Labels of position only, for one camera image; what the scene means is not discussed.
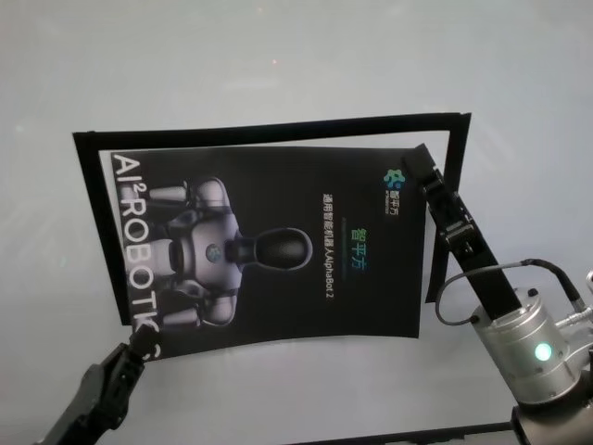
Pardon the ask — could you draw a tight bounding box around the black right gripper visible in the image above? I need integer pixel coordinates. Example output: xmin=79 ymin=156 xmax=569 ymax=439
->
xmin=400 ymin=143 xmax=520 ymax=322

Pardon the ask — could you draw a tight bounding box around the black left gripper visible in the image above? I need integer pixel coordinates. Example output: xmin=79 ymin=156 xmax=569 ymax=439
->
xmin=41 ymin=325 xmax=161 ymax=445

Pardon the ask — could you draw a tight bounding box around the black AI robotics poster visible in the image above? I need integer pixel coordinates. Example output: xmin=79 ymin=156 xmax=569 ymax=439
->
xmin=112 ymin=145 xmax=430 ymax=362

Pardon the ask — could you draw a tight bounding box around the long black tape strip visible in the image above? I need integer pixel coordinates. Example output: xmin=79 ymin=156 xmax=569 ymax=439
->
xmin=72 ymin=110 xmax=473 ymax=152

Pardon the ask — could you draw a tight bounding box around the thin grey cable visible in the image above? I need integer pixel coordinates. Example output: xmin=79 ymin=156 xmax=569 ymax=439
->
xmin=435 ymin=258 xmax=593 ymax=326

